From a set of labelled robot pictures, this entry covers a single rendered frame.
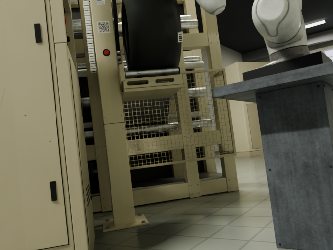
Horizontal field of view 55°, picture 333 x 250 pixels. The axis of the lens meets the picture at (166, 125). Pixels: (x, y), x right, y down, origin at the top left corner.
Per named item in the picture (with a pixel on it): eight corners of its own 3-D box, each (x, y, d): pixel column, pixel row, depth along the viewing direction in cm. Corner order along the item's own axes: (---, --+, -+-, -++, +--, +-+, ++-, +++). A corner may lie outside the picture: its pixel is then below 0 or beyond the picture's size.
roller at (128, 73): (124, 78, 192) (123, 70, 192) (123, 78, 197) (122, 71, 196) (180, 74, 199) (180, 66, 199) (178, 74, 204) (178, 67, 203)
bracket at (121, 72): (120, 81, 188) (119, 64, 188) (118, 93, 227) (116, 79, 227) (126, 80, 188) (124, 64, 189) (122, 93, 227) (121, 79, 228)
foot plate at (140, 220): (102, 232, 183) (102, 228, 183) (102, 222, 209) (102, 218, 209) (149, 224, 188) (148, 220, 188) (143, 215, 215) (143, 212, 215)
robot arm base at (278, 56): (324, 60, 137) (321, 47, 137) (304, 56, 121) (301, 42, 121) (283, 72, 149) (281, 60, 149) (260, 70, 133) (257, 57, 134)
